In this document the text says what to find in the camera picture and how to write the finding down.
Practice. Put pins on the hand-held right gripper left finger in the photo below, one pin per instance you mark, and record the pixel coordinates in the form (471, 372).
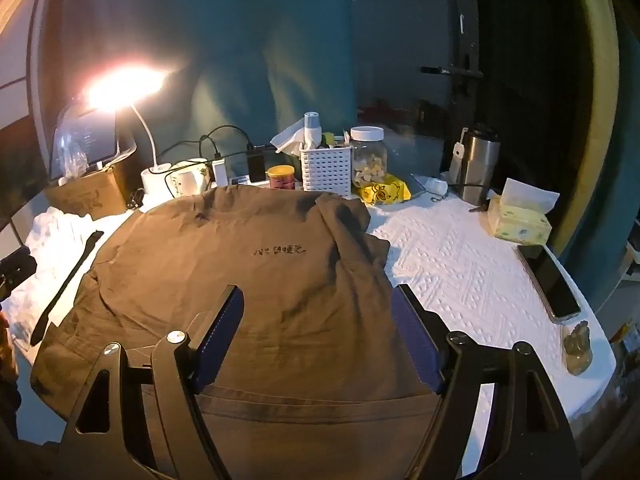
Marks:
(220, 340)

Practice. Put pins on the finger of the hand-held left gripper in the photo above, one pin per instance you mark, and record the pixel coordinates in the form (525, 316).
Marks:
(15, 272)

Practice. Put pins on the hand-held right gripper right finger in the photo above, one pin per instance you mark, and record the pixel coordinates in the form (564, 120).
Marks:
(415, 340)

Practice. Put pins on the brown t-shirt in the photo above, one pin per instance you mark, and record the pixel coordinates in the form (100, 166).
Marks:
(280, 290)

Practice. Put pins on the white cloth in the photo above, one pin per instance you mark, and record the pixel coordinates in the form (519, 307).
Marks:
(55, 240)

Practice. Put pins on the white textured tablecloth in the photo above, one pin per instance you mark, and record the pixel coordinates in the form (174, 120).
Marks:
(450, 270)

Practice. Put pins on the brown cardboard box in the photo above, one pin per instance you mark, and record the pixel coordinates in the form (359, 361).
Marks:
(90, 195)

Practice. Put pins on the black smartphone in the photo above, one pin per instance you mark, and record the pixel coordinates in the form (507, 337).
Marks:
(550, 285)

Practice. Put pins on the yellow snack bag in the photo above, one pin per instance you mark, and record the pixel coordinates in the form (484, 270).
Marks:
(385, 191)

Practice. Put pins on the black notebook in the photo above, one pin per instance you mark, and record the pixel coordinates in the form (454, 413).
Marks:
(417, 185)

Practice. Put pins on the small white container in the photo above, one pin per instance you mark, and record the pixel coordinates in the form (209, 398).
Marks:
(436, 186)

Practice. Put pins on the yellow tissue box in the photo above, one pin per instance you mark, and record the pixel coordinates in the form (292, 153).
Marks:
(520, 222)

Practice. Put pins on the white ceramic mug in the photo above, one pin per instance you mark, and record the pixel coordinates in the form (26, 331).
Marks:
(189, 182)

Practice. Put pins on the white power strip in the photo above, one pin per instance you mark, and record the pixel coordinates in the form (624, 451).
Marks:
(239, 180)

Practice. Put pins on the clear plastic container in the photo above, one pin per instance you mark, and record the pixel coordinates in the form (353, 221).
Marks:
(95, 132)

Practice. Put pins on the white desk lamp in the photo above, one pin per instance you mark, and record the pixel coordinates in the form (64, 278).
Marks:
(152, 179)

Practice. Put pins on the white charger adapter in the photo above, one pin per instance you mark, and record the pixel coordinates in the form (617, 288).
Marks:
(220, 172)

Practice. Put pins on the red tin can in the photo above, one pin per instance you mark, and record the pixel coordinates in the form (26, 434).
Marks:
(280, 179)

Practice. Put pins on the black charger adapter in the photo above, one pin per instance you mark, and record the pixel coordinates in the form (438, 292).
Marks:
(257, 165)

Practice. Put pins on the stainless steel tumbler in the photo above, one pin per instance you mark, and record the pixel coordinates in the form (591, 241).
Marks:
(480, 170)

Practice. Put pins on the clear jar with white lid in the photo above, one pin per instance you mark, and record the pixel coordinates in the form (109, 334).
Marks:
(369, 160)

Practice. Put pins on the white plastic basket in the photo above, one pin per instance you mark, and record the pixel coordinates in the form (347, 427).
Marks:
(327, 170)

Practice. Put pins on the white tissue paper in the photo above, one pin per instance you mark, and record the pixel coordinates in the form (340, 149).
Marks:
(287, 140)

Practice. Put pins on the green yellow packet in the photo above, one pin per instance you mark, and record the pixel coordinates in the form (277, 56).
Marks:
(328, 139)

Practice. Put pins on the white bottle with grey cap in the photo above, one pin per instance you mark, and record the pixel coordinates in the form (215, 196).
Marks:
(312, 130)

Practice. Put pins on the pale yellow curved panel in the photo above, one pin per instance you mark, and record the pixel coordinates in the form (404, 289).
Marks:
(600, 110)

